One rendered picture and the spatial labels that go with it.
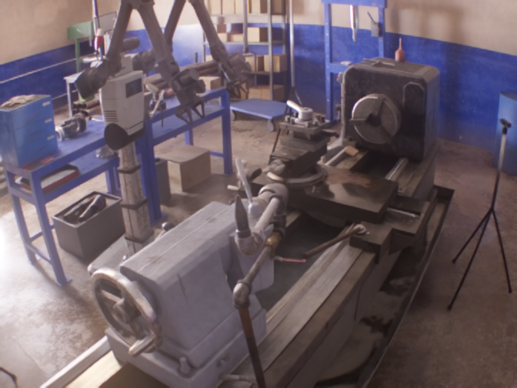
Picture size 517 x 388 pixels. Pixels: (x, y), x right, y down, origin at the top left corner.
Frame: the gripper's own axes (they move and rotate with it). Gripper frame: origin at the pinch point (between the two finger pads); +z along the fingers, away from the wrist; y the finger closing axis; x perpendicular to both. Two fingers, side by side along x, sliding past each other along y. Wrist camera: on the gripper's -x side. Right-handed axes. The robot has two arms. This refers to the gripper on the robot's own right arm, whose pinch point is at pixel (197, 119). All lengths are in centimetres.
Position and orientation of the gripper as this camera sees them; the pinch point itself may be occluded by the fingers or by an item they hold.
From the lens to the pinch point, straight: 183.7
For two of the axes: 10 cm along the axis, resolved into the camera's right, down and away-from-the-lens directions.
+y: 3.7, -4.3, 8.2
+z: 4.8, 8.5, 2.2
